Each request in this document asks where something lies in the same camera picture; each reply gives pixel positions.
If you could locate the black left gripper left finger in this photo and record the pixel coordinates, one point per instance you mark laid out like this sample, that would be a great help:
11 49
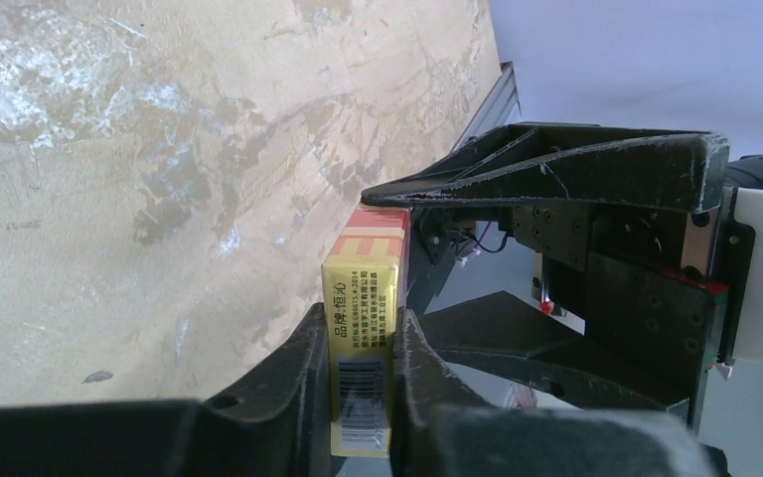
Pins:
274 421

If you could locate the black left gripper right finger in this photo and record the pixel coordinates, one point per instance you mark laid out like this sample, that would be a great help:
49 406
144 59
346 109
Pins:
441 427

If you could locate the red playing card box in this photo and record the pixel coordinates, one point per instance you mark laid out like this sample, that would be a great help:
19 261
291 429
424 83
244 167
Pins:
363 278

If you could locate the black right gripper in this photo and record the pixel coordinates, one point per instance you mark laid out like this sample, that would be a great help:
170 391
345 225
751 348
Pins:
634 312

